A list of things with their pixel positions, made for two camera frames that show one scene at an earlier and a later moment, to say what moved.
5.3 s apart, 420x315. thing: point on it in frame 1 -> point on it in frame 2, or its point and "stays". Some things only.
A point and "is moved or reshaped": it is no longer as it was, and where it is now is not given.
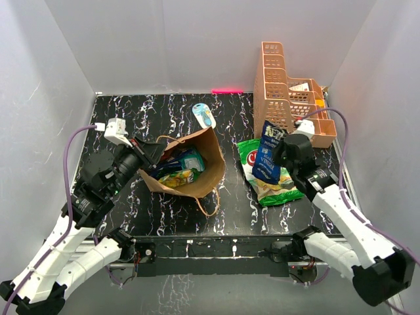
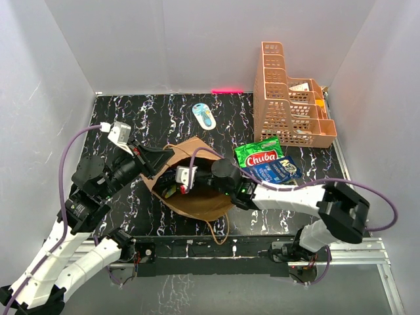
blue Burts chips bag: (266, 167) is moved or reshaped
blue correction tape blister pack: (204, 115) stays
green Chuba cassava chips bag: (268, 193) -> (258, 153)
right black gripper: (277, 152) -> (201, 166)
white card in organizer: (303, 87) stays
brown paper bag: (208, 142) is moved or reshaped
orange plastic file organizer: (283, 102) stays
